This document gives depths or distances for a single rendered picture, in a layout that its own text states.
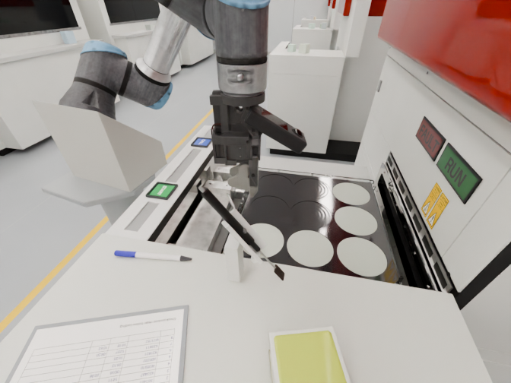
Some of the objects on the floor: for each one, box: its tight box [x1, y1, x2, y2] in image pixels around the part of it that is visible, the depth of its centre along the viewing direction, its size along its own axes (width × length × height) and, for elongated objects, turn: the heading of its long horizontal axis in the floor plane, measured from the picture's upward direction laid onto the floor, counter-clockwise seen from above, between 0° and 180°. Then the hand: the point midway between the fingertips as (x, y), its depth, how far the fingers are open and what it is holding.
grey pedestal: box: [41, 172, 155, 226], centre depth 119 cm, size 51×44×82 cm
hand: (255, 191), depth 51 cm, fingers closed
